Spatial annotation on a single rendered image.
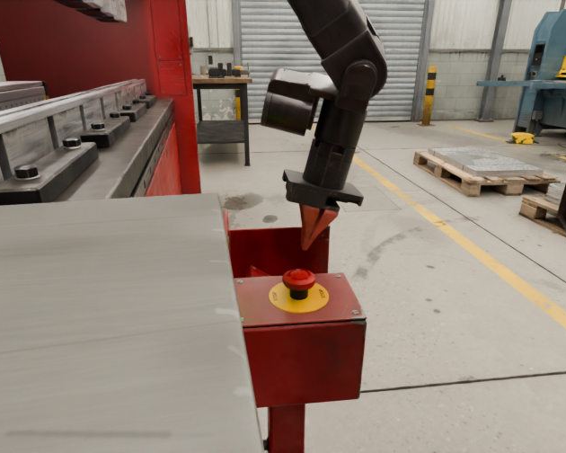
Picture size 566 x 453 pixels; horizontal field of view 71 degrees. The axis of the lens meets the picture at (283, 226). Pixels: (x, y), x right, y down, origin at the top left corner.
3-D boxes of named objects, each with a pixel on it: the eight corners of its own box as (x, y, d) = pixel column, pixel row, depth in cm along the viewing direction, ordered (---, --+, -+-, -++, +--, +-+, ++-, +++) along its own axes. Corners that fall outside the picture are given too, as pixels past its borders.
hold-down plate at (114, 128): (110, 147, 83) (107, 133, 82) (82, 148, 82) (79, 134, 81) (130, 127, 110) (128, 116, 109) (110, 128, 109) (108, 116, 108)
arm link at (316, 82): (383, 68, 41) (378, 42, 47) (274, 39, 40) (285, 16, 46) (346, 164, 49) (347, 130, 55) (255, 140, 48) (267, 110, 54)
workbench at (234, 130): (254, 166, 431) (250, 11, 374) (184, 168, 423) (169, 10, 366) (248, 137, 596) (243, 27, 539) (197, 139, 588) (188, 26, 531)
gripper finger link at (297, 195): (269, 233, 59) (285, 173, 55) (314, 241, 60) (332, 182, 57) (273, 253, 52) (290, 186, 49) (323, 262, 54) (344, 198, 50)
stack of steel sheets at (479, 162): (543, 175, 342) (544, 169, 340) (474, 176, 338) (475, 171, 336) (481, 151, 434) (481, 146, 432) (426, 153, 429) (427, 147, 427)
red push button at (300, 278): (318, 308, 46) (319, 281, 45) (284, 310, 46) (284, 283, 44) (312, 290, 50) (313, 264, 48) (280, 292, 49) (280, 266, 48)
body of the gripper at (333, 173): (280, 181, 56) (293, 128, 53) (348, 195, 57) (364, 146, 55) (285, 195, 50) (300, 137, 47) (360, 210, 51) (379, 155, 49)
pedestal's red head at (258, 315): (360, 400, 48) (373, 270, 41) (227, 412, 46) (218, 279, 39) (326, 306, 66) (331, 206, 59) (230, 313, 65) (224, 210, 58)
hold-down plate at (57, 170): (43, 212, 47) (37, 188, 46) (-8, 215, 46) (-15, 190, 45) (99, 157, 74) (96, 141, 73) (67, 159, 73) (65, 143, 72)
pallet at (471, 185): (557, 194, 339) (561, 178, 333) (467, 197, 333) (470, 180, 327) (481, 162, 449) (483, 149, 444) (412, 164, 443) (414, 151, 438)
